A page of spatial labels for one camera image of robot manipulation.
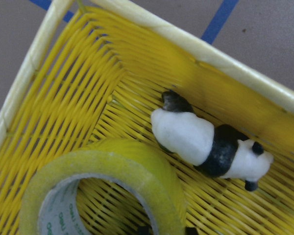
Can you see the yellow wicker basket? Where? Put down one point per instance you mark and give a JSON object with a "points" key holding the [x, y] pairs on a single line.
{"points": [[104, 75]]}

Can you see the yellow clear tape roll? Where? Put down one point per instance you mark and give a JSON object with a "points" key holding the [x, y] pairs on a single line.
{"points": [[109, 187]]}

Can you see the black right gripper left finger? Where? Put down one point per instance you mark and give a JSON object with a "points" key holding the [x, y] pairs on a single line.
{"points": [[143, 230]]}

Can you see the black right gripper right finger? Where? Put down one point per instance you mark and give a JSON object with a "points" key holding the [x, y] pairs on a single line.
{"points": [[190, 231]]}

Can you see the panda figurine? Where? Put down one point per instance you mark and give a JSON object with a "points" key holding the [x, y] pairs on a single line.
{"points": [[221, 151]]}

